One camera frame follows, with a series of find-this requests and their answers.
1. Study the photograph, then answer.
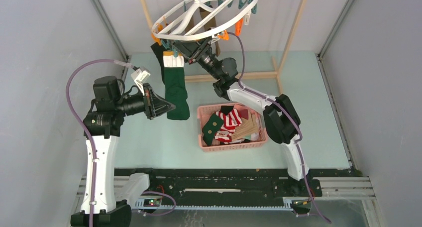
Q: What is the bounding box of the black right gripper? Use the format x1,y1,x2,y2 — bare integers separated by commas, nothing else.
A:
170,35,222,81

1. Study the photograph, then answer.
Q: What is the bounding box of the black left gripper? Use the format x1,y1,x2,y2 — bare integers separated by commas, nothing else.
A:
115,83,176,120

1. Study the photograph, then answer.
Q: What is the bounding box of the black blue white sock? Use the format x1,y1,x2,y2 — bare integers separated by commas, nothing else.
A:
220,106,234,115

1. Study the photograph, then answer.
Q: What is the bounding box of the red white striped sock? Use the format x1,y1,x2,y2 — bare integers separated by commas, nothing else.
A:
215,109,243,129
214,125,236,144

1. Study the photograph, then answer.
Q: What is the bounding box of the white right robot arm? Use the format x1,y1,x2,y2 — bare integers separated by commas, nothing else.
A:
170,38,310,196

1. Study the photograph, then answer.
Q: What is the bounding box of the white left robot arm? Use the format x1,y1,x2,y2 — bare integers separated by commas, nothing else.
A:
70,76,175,227

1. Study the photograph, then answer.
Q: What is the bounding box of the white oval clip hanger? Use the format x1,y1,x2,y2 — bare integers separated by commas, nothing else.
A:
151,0,258,41

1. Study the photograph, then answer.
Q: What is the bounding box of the wooden hanger rack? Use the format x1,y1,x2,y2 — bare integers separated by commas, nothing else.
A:
136,0,312,94

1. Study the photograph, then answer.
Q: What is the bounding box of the black hanging sock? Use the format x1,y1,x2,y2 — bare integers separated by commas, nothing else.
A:
150,42,167,84

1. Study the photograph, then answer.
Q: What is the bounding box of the pink plastic basket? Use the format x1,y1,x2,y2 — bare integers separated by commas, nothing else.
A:
197,103,267,152

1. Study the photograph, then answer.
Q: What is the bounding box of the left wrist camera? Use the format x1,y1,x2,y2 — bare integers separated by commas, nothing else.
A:
131,66,151,95

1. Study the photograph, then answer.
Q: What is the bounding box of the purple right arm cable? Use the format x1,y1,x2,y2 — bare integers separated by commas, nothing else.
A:
227,31,332,225

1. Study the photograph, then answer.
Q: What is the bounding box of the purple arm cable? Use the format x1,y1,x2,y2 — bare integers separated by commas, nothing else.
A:
227,31,332,225
65,59,177,227

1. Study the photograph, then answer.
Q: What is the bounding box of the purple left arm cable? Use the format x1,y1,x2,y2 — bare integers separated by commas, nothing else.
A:
65,59,177,227

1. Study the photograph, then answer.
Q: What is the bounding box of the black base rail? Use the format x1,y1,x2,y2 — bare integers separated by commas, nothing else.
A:
115,167,330,208

